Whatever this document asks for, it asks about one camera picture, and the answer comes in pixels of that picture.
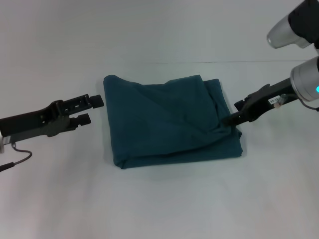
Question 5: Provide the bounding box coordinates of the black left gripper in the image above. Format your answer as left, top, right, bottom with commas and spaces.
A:
0, 94, 104, 145

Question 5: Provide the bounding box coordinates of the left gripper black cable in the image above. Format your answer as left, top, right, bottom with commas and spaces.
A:
0, 142, 33, 173

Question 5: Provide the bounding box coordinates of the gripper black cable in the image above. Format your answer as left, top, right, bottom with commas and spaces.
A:
0, 142, 33, 173
273, 93, 319, 112

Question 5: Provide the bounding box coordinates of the teal FREE print t-shirt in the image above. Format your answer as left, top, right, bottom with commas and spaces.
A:
103, 74, 244, 170

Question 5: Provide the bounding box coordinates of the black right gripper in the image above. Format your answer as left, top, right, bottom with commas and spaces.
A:
221, 78, 299, 127

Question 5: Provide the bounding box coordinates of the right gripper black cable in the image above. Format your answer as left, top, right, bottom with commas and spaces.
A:
273, 93, 319, 112

